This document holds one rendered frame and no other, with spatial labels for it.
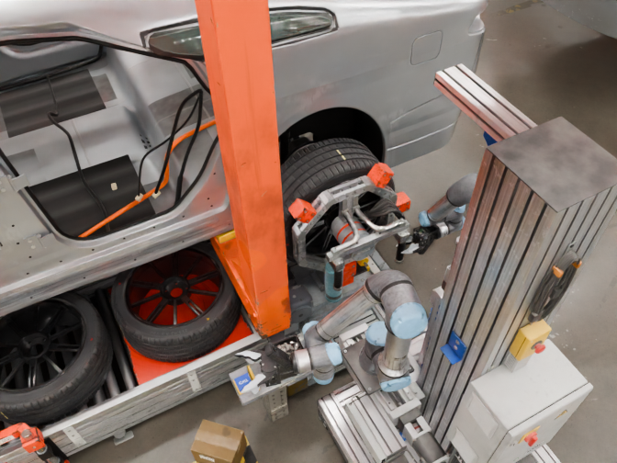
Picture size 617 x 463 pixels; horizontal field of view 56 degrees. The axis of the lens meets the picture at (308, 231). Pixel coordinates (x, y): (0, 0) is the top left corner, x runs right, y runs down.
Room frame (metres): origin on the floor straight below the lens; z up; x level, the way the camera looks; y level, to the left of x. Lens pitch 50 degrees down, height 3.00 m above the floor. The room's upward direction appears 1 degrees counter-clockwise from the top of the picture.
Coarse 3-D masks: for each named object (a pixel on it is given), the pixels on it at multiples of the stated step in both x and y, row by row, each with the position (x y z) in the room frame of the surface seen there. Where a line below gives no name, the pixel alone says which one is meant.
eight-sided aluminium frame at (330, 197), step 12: (360, 180) 1.88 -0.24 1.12; (324, 192) 1.80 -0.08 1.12; (336, 192) 1.82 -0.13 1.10; (348, 192) 1.80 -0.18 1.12; (360, 192) 1.83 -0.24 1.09; (372, 192) 1.86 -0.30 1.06; (384, 192) 1.89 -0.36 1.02; (312, 204) 1.78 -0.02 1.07; (324, 204) 1.75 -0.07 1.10; (396, 204) 1.92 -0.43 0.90; (384, 216) 1.95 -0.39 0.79; (300, 228) 1.71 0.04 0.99; (300, 240) 1.69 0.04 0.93; (300, 252) 1.69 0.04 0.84; (300, 264) 1.68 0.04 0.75; (312, 264) 1.72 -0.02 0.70; (324, 264) 1.76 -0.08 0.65
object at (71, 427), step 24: (216, 360) 1.38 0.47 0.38; (240, 360) 1.43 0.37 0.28; (144, 384) 1.25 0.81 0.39; (168, 384) 1.26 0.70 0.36; (192, 384) 1.30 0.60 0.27; (96, 408) 1.14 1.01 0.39; (120, 408) 1.16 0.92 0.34; (48, 432) 1.03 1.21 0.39; (72, 432) 1.05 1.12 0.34; (0, 456) 0.92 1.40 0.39; (24, 456) 0.95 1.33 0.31
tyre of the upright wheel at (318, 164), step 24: (312, 144) 2.07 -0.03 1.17; (336, 144) 2.06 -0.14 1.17; (360, 144) 2.14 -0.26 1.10; (288, 168) 1.96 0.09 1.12; (312, 168) 1.92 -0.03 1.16; (336, 168) 1.90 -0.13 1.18; (360, 168) 1.92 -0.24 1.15; (288, 192) 1.84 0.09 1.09; (312, 192) 1.81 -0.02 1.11; (288, 216) 1.76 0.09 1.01; (288, 240) 1.75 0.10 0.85
